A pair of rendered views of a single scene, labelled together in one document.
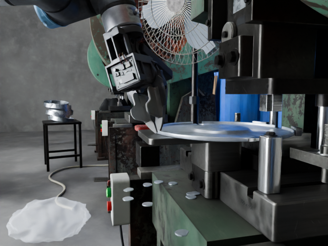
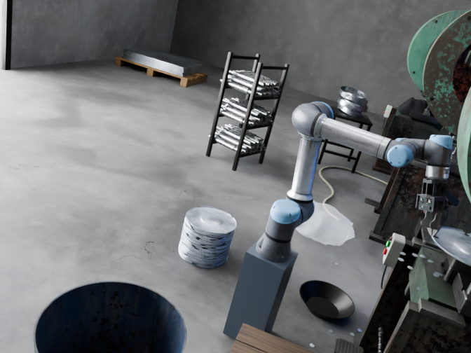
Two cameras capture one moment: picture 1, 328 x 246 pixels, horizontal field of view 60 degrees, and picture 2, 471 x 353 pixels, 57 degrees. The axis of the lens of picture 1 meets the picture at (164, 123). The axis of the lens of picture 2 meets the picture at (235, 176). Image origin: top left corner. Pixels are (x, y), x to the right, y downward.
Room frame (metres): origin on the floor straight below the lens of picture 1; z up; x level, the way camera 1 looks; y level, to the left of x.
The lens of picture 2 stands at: (-1.06, -0.01, 1.42)
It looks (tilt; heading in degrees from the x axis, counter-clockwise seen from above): 23 degrees down; 28
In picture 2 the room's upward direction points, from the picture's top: 14 degrees clockwise
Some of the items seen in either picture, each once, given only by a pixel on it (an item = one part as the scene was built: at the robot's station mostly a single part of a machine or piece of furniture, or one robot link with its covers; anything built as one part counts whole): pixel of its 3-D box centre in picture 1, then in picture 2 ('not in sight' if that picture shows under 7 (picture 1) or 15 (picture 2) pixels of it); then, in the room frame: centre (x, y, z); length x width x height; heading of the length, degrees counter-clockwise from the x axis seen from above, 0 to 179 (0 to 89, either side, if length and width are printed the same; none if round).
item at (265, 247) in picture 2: not in sight; (275, 242); (0.48, 0.54, 0.50); 0.15 x 0.15 x 0.10
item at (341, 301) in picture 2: not in sight; (324, 303); (0.95, 0.34, 0.04); 0.30 x 0.30 x 0.07
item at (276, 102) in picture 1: (269, 102); not in sight; (0.64, -0.24, 0.84); 0.05 x 0.03 x 0.04; 14
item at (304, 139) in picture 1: (269, 138); not in sight; (0.64, -0.24, 0.76); 0.15 x 0.09 x 0.05; 14
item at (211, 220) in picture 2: not in sight; (211, 219); (0.82, 1.07, 0.23); 0.29 x 0.29 x 0.01
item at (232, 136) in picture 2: not in sight; (245, 111); (2.28, 1.83, 0.47); 0.46 x 0.43 x 0.95; 84
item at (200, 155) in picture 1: (199, 160); (451, 259); (0.60, -0.08, 0.72); 0.25 x 0.14 x 0.14; 104
